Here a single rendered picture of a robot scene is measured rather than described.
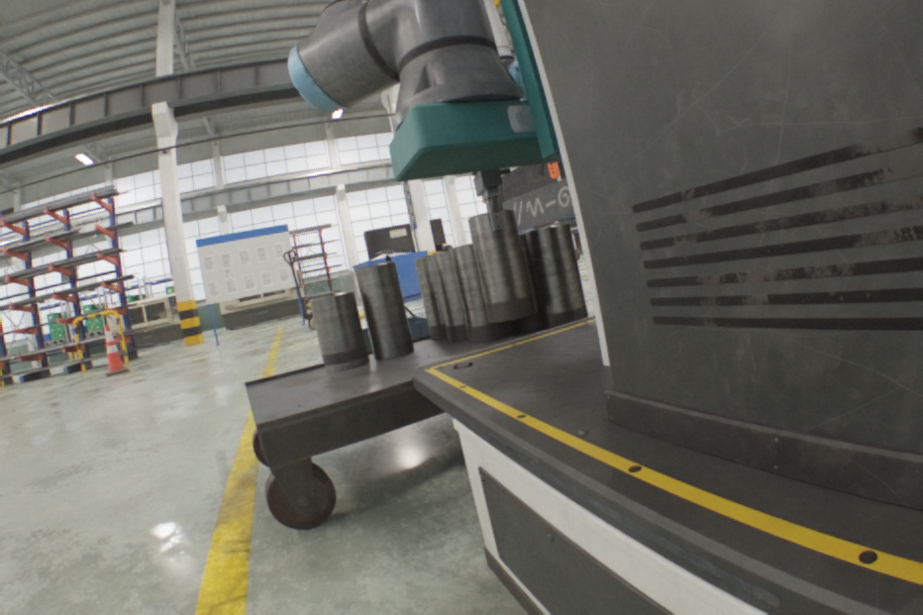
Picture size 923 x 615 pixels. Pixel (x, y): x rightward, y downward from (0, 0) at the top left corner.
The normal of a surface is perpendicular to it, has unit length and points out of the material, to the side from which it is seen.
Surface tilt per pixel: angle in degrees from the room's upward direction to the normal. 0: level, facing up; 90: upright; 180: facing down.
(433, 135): 90
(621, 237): 90
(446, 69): 70
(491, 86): 90
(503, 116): 90
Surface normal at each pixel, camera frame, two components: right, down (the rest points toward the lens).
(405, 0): -0.44, 0.10
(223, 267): 0.49, -0.10
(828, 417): -0.92, 0.19
